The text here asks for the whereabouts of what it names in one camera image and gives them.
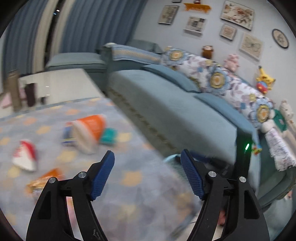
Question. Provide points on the butterfly framed picture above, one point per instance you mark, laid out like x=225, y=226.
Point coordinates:
x=251, y=46

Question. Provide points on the blue pillow right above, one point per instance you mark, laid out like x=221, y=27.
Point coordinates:
x=227, y=111

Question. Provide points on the patterned grey tablecloth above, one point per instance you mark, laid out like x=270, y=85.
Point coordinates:
x=143, y=199

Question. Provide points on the yellow pikachu plush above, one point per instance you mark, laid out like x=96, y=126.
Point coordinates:
x=264, y=81

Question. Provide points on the orange white paper cup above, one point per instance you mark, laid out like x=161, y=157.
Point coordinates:
x=87, y=132

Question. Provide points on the round framed picture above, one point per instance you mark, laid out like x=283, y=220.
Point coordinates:
x=280, y=38

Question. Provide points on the floral large framed picture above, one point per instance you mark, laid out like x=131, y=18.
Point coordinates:
x=238, y=14

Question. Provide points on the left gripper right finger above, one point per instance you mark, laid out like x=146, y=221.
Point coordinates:
x=244, y=216

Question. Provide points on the floral back cushion right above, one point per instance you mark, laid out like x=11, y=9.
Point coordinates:
x=252, y=104

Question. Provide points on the floral cushion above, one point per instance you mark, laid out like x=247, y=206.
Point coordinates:
x=252, y=104
x=197, y=68

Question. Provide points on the blue curtain left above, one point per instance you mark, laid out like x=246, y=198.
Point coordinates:
x=20, y=38

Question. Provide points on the orange wall shelf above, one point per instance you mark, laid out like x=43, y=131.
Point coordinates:
x=197, y=7

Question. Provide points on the blue tiger card box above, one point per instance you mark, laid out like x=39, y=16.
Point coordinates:
x=67, y=136

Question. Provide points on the colourful rubik cube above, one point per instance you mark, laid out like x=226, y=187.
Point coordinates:
x=256, y=149

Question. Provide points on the blue curtain right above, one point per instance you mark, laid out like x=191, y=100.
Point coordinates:
x=91, y=24

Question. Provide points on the blue pillow left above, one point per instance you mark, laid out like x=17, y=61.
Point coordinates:
x=172, y=76

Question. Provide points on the white lace cloth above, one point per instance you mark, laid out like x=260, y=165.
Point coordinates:
x=284, y=157

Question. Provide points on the orange snack wrapper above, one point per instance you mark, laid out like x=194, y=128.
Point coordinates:
x=36, y=186

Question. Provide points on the newspaper print canvas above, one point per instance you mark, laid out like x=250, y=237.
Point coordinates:
x=195, y=25

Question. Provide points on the dark brown cup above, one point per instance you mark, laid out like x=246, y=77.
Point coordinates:
x=30, y=94

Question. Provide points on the person's left hand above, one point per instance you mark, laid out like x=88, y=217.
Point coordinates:
x=222, y=218

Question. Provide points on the bronze thermos flask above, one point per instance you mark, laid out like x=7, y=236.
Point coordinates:
x=13, y=86

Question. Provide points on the tall framed picture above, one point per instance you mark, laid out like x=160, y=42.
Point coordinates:
x=168, y=14

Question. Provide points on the brown monkey plush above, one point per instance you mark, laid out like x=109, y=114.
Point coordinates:
x=207, y=52

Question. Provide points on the pink pig plush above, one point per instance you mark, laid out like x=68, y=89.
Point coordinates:
x=232, y=62

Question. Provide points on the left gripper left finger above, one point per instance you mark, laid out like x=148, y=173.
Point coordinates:
x=50, y=218

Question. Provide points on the white teddy bear plush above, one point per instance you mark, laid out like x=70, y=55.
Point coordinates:
x=280, y=119

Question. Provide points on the striped armrest cover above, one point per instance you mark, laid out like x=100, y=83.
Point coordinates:
x=123, y=52

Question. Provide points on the floral back cushion left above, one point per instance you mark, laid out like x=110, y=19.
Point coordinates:
x=197, y=68

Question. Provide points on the blue pillow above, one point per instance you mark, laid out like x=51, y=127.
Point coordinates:
x=227, y=111
x=172, y=76

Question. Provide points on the blue curtain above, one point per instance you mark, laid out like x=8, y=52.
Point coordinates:
x=20, y=38
x=91, y=24

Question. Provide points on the teal packet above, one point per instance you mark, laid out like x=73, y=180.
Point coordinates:
x=108, y=137

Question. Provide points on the red white paper cup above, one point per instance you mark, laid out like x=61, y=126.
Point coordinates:
x=25, y=156

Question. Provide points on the teal fabric sofa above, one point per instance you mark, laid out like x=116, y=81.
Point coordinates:
x=174, y=118

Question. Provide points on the crown framed picture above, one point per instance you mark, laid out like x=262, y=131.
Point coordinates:
x=228, y=32

